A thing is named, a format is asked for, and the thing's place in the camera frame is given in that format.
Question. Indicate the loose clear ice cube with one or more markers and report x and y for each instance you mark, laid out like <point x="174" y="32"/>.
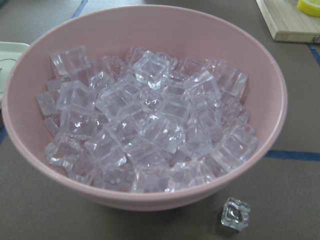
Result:
<point x="235" y="214"/>

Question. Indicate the clear ice cube pile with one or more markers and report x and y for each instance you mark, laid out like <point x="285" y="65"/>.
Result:
<point x="149" y="123"/>

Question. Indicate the pink bowl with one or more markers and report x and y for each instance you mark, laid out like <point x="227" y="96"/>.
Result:
<point x="179" y="32"/>

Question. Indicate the yellow lemon half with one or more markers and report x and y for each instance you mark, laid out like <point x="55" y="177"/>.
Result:
<point x="309" y="7"/>

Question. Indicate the wooden cutting board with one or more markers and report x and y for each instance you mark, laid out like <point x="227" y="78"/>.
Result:
<point x="286" y="23"/>

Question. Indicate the white serving tray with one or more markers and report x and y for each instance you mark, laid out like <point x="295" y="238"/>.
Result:
<point x="10" y="52"/>

